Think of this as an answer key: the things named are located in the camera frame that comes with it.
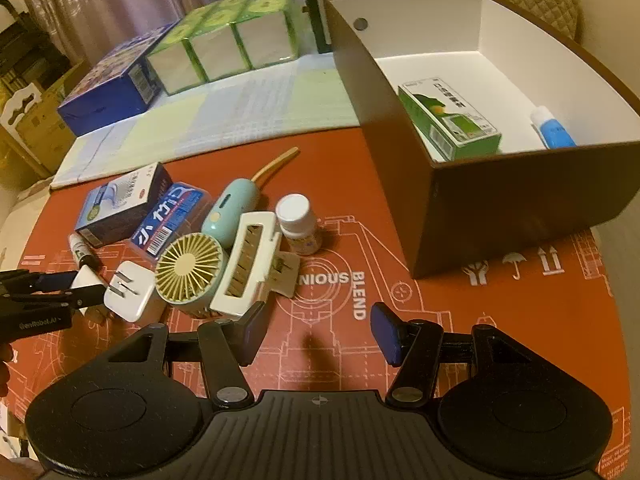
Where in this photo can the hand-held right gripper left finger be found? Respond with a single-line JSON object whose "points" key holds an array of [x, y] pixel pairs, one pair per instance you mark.
{"points": [[252, 334]]}

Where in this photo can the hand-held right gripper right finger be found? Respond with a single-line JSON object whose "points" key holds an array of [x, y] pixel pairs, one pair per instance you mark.
{"points": [[385, 334]]}

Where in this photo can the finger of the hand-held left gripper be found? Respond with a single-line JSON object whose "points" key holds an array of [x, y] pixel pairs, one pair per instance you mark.
{"points": [[57, 281], [60, 300]]}

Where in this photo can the small white block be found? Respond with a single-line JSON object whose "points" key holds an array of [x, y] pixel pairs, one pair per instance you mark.
{"points": [[89, 279]]}

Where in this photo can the white power adapter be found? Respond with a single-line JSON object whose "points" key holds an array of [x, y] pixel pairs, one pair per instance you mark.
{"points": [[142, 285]]}

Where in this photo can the yellow mini handheld fan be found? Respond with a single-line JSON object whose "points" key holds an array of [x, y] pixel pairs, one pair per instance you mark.
{"points": [[182, 265]]}

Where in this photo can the brown storage box white inside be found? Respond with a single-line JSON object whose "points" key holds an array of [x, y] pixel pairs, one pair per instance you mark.
{"points": [[390, 160]]}

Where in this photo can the person's left hand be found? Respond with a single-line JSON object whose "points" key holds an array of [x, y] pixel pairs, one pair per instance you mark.
{"points": [[4, 370]]}

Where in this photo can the blue and white carton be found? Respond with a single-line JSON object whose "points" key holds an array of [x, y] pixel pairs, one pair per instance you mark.
{"points": [[115, 200]]}

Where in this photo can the white hair claw clip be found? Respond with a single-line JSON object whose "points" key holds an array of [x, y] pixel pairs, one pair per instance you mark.
{"points": [[255, 221]]}

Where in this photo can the blue packet with white text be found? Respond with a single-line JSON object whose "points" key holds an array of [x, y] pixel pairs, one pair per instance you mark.
{"points": [[165, 225]]}

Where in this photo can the white pill bottle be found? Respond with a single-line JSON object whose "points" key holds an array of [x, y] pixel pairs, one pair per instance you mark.
{"points": [[295, 215]]}

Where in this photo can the cardboard box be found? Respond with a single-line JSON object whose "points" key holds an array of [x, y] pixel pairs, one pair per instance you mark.
{"points": [[40, 125]]}

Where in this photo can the flat blue printed box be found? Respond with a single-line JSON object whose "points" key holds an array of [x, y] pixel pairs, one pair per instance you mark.
{"points": [[110, 95]]}

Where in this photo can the green medicine box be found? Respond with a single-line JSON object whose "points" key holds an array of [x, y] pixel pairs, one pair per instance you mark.
{"points": [[450, 120]]}

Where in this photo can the pale plaid table cloth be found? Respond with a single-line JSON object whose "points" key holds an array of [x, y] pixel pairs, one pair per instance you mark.
{"points": [[225, 110]]}

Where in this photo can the dark storage rack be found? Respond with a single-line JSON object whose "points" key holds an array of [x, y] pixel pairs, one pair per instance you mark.
{"points": [[20, 45]]}

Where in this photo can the blue and white tube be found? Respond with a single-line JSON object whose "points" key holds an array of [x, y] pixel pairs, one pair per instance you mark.
{"points": [[555, 132]]}

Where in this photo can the green tissue box pack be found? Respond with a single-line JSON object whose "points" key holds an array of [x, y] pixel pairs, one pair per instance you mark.
{"points": [[220, 45]]}

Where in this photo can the dark green carton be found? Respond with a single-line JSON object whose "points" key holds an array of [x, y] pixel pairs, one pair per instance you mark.
{"points": [[315, 15]]}

